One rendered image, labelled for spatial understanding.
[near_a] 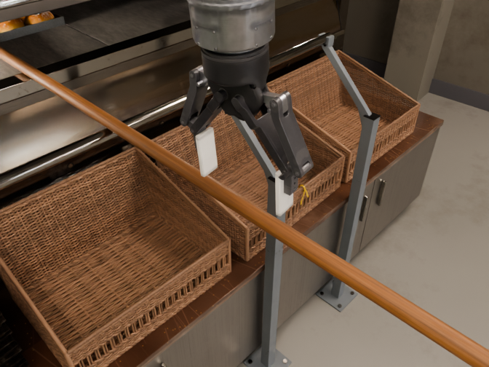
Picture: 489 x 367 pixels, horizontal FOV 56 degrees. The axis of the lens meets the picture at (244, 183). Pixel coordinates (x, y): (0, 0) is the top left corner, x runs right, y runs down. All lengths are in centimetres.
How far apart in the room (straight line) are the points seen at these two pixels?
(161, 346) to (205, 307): 17
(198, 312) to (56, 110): 73
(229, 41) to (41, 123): 105
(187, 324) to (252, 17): 107
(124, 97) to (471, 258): 186
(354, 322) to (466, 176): 138
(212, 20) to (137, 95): 114
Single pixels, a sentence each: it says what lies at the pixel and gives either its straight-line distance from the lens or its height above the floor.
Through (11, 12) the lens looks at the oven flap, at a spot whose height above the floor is 140.
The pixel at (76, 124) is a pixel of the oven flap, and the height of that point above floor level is 100.
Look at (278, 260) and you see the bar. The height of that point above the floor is 63.
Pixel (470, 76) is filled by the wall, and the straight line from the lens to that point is 395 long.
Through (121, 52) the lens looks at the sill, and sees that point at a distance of 151.
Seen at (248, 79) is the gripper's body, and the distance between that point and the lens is 50.
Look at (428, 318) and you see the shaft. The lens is 69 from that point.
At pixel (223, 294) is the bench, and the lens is 146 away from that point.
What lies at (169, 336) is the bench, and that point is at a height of 58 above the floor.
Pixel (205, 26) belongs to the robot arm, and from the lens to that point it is 48.
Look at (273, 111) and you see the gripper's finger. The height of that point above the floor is 148.
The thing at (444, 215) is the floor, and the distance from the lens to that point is 280.
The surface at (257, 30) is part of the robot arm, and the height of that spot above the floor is 156.
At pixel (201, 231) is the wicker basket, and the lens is 151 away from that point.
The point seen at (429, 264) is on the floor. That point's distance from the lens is 249.
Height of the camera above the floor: 173
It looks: 38 degrees down
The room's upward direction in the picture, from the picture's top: straight up
